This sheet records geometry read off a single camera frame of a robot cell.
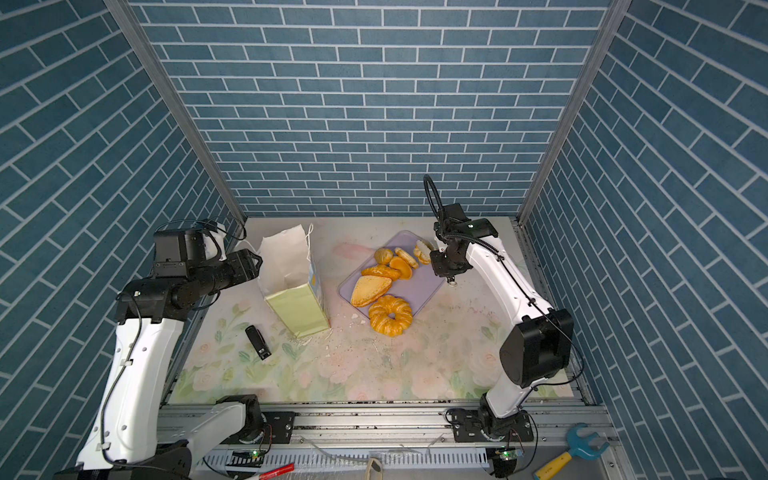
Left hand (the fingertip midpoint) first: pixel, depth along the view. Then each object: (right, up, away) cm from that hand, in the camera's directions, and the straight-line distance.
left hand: (253, 260), depth 69 cm
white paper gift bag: (-3, -9, +29) cm, 30 cm away
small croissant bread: (+29, -5, +28) cm, 40 cm away
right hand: (+46, -2, +15) cm, 48 cm away
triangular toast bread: (+24, -11, +26) cm, 37 cm away
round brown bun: (+29, 0, +30) cm, 42 cm away
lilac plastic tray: (+43, -10, +31) cm, 54 cm away
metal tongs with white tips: (+44, +3, +21) cm, 49 cm away
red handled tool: (+6, -48, -1) cm, 49 cm away
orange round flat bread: (+35, -4, +31) cm, 47 cm away
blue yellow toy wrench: (+77, -44, +1) cm, 89 cm away
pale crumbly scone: (+42, +1, +24) cm, 48 cm away
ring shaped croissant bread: (+29, -19, +19) cm, 39 cm away
